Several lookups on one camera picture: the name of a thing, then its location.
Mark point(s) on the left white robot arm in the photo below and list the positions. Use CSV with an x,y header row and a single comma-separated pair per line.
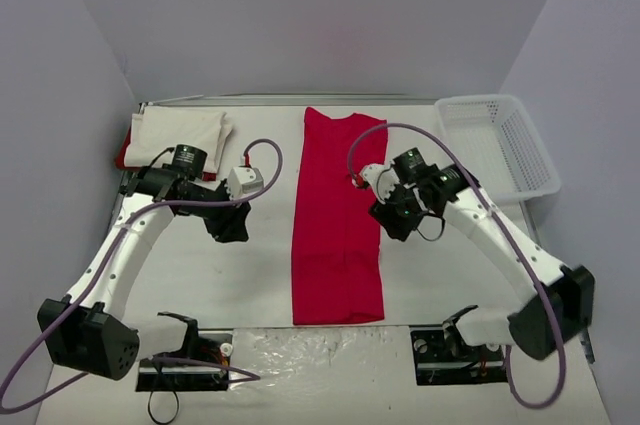
x,y
85,329

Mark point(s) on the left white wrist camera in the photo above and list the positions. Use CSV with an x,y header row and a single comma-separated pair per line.
x,y
243,181

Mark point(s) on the white plastic basket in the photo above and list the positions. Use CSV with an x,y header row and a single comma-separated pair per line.
x,y
495,139

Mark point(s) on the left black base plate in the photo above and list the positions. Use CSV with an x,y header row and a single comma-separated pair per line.
x,y
193,372

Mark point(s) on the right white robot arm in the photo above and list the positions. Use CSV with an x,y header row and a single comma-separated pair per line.
x,y
555,302

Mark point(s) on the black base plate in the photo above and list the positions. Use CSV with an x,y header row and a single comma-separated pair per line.
x,y
436,363
193,372

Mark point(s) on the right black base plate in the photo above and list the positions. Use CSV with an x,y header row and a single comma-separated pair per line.
x,y
436,363

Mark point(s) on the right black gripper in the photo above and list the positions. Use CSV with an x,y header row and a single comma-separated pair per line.
x,y
392,218

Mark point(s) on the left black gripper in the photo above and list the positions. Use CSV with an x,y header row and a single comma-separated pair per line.
x,y
226,223

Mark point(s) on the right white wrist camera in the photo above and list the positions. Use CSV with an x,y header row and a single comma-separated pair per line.
x,y
382,180

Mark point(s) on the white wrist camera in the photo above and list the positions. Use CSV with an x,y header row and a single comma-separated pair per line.
x,y
243,181
382,180

